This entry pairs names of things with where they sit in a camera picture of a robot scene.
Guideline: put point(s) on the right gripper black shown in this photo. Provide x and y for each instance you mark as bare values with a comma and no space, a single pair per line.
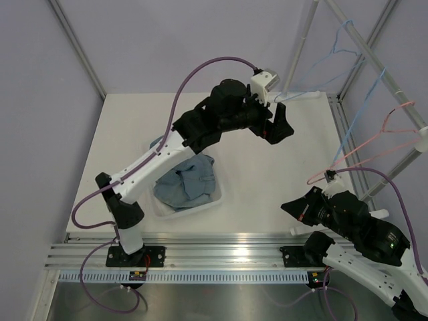
301,208

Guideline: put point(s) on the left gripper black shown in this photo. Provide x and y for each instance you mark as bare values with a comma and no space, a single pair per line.
271,132

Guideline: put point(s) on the denim skirt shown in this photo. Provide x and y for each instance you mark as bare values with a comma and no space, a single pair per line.
188,185

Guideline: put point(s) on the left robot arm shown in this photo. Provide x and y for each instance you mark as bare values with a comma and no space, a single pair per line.
230,106

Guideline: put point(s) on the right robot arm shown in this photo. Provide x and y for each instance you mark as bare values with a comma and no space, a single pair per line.
398,284

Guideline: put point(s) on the metal clothes rack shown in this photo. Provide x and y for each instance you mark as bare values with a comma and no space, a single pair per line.
311,51

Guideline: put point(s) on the white plastic basket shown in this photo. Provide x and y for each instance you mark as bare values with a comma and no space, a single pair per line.
162,211

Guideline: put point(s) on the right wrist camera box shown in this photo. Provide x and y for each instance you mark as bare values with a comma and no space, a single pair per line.
335,184

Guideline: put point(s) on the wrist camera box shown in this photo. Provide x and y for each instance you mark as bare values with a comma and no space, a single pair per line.
335,184
262,83

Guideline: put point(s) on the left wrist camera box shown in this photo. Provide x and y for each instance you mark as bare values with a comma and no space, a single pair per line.
262,83

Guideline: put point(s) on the aluminium mounting rail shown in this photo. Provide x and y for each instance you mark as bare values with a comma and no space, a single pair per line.
184,251

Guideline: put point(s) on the slotted cable duct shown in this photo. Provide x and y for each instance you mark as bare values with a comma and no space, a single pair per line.
185,277

